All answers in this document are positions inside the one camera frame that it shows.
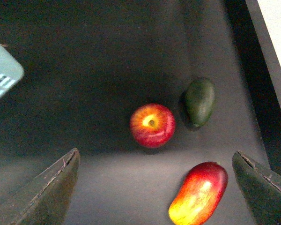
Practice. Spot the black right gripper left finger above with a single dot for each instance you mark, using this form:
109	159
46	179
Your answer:
46	199

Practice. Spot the light blue plastic basket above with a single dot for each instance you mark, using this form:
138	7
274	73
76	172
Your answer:
11	71

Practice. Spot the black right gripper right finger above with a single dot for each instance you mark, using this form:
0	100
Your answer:
260	187

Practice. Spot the dark green avocado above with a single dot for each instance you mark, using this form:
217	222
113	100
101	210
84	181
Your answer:
199	101

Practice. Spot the red yellow apple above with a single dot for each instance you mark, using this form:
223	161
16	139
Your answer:
152	125

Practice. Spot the red yellow mango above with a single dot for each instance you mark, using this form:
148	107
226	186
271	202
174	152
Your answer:
199	195

